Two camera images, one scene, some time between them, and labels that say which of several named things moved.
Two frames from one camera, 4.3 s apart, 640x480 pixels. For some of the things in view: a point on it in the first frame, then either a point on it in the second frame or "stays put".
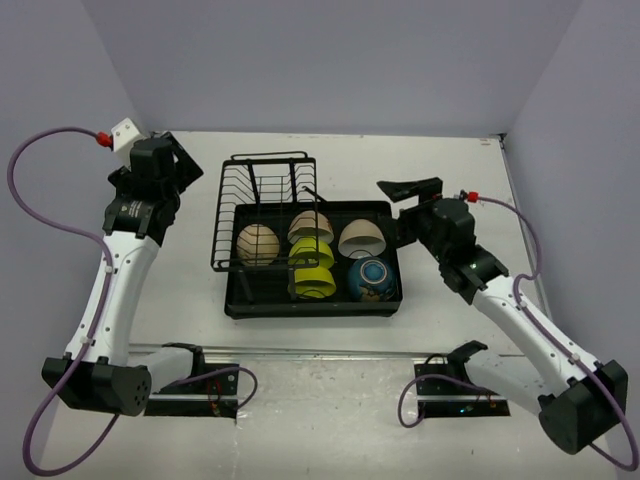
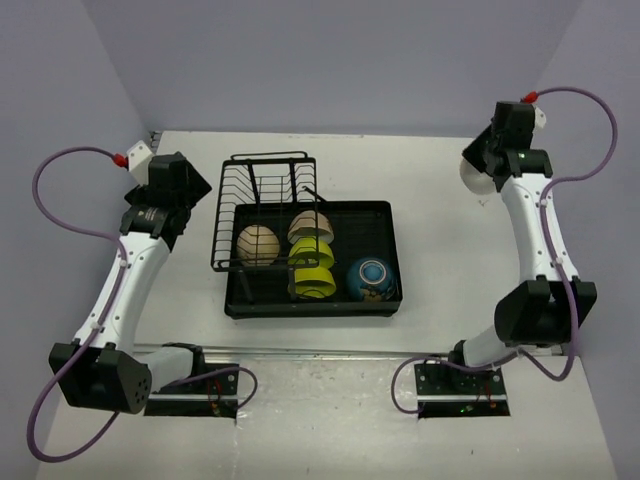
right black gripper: x=428 y=190 -> x=472 y=151
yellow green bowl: x=311 y=251 stays put
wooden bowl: x=257 y=244 stays put
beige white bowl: x=311 y=223 stays put
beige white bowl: x=361 y=239 -> x=476 y=180
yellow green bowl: x=313 y=283 stays put
